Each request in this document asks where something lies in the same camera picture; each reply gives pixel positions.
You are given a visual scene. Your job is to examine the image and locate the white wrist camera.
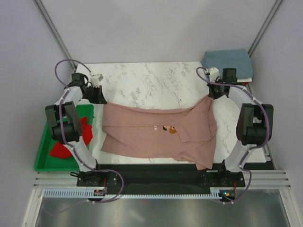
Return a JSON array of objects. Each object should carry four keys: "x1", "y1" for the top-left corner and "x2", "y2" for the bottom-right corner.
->
[
  {"x1": 206, "y1": 68, "x2": 220, "y2": 83},
  {"x1": 90, "y1": 73, "x2": 104, "y2": 87}
]

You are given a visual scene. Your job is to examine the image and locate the green plastic tray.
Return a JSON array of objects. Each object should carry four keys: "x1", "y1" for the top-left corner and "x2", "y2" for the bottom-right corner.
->
[{"x1": 34, "y1": 104, "x2": 94, "y2": 172}]

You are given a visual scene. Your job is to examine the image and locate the aluminium front rail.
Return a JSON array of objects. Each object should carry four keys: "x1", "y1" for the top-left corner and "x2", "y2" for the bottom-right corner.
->
[{"x1": 34, "y1": 170, "x2": 291, "y2": 189}]

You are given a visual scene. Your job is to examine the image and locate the red crumpled t-shirt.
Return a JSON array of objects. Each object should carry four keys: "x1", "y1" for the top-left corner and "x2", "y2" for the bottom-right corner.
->
[{"x1": 49, "y1": 115, "x2": 93, "y2": 158}]

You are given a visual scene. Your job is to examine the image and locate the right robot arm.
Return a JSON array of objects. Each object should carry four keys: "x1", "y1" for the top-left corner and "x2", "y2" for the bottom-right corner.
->
[{"x1": 205, "y1": 68, "x2": 274, "y2": 186}]

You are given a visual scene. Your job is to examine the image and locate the left aluminium frame post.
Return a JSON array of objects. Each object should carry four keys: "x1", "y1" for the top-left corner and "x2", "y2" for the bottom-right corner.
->
[{"x1": 33, "y1": 0, "x2": 72, "y2": 59}]

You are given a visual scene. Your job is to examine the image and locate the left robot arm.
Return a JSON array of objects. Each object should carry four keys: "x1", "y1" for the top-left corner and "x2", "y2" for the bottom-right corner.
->
[{"x1": 45, "y1": 73, "x2": 107, "y2": 186}]

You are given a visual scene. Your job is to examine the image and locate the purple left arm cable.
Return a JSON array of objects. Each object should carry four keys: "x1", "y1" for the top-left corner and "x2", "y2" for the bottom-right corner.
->
[{"x1": 54, "y1": 59, "x2": 125, "y2": 204}]

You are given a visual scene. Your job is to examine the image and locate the white slotted cable duct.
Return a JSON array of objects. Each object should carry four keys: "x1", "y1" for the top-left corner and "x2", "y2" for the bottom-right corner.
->
[{"x1": 44, "y1": 188, "x2": 236, "y2": 199}]

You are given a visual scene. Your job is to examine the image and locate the pink printed t-shirt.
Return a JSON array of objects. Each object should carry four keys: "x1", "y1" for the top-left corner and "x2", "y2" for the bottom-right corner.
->
[{"x1": 101, "y1": 96, "x2": 217, "y2": 170}]

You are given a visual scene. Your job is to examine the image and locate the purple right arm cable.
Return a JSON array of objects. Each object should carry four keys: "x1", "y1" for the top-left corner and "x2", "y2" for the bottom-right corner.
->
[{"x1": 196, "y1": 66, "x2": 272, "y2": 205}]

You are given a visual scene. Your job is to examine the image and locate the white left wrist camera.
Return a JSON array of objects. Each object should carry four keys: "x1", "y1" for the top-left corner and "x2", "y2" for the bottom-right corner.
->
[{"x1": 90, "y1": 73, "x2": 104, "y2": 87}]

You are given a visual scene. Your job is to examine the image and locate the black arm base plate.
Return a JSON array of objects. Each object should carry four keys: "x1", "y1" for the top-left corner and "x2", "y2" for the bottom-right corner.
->
[{"x1": 71, "y1": 164, "x2": 245, "y2": 188}]

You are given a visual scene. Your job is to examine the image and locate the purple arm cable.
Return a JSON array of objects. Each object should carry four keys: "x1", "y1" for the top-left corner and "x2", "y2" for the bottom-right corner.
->
[
  {"x1": 196, "y1": 66, "x2": 272, "y2": 205},
  {"x1": 54, "y1": 59, "x2": 125, "y2": 204}
]

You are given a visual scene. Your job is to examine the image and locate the folded blue t-shirt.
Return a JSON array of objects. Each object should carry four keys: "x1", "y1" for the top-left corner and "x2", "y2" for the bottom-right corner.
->
[{"x1": 200, "y1": 49, "x2": 253, "y2": 79}]

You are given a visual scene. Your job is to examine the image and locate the right aluminium frame post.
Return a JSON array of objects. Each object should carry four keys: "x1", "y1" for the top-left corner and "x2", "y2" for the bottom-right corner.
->
[{"x1": 248, "y1": 0, "x2": 284, "y2": 58}]

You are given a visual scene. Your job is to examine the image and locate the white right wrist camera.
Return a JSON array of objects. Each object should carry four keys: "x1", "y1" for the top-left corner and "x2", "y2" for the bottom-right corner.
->
[{"x1": 206, "y1": 68, "x2": 220, "y2": 83}]

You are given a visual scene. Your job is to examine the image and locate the aluminium frame post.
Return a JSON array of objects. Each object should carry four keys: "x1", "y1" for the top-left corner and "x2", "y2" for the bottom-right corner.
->
[
  {"x1": 33, "y1": 0, "x2": 72, "y2": 59},
  {"x1": 248, "y1": 0, "x2": 284, "y2": 58}
]

